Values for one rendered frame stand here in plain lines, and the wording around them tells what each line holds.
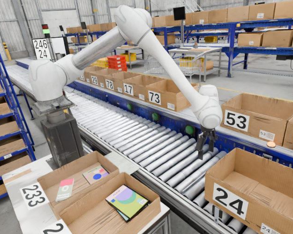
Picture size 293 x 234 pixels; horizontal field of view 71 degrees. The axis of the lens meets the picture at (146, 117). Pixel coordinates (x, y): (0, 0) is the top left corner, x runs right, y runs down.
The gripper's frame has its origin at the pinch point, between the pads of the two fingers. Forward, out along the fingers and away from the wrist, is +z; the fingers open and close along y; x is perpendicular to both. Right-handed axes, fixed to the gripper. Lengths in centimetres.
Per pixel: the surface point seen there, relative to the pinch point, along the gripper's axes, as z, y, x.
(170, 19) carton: -74, -482, -478
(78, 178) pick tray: 10, 62, -49
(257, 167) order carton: 0.7, -7.1, 27.1
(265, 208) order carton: -4.7, 21.8, 41.8
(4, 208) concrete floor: 86, 113, -161
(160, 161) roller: 11.2, 14.7, -24.9
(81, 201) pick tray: 2, 71, -22
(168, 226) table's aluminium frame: 23.5, 39.9, 5.3
